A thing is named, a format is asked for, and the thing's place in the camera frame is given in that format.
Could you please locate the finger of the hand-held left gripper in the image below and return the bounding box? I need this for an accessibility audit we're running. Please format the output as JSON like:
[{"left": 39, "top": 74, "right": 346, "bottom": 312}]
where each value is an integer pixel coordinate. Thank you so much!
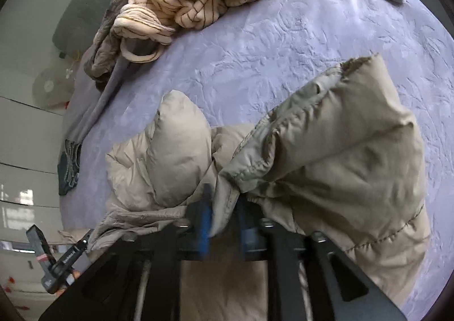
[{"left": 76, "top": 229, "right": 94, "bottom": 250}]

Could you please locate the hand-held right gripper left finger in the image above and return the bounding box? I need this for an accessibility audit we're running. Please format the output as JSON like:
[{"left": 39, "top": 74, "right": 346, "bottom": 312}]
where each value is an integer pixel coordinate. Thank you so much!
[{"left": 39, "top": 196, "right": 214, "bottom": 321}]

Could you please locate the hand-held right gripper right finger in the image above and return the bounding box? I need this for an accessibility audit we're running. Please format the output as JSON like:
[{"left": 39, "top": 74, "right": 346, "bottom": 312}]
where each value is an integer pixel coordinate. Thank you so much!
[{"left": 237, "top": 200, "right": 407, "bottom": 321}]

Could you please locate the beige quilted puffer jacket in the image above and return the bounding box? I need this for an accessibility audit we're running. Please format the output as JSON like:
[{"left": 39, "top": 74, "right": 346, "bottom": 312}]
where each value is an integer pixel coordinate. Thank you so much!
[{"left": 58, "top": 53, "right": 431, "bottom": 321}]

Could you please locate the dark folded cloth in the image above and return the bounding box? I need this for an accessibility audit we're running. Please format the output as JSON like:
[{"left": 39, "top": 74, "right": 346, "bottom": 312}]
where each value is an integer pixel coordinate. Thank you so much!
[{"left": 57, "top": 138, "right": 83, "bottom": 197}]

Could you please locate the white wardrobe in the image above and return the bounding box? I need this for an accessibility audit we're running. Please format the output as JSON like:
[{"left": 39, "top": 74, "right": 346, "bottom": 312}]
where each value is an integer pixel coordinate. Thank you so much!
[{"left": 0, "top": 94, "right": 93, "bottom": 293}]

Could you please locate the white standing fan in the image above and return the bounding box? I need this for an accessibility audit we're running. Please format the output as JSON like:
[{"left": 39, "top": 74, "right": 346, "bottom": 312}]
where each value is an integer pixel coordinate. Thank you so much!
[{"left": 33, "top": 67, "right": 77, "bottom": 110}]

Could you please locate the purple bed blanket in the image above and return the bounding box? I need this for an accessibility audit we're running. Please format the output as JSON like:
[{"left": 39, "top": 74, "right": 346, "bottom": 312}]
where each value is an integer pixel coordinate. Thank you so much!
[{"left": 58, "top": 0, "right": 454, "bottom": 321}]

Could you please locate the brown fleece garment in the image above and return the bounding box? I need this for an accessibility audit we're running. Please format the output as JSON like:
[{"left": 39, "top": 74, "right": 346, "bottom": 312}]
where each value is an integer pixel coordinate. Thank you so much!
[{"left": 85, "top": 0, "right": 150, "bottom": 82}]

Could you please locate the grey padded headboard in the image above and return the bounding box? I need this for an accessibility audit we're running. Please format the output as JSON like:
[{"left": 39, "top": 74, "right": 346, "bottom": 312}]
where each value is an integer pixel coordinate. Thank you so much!
[{"left": 52, "top": 0, "right": 135, "bottom": 57}]

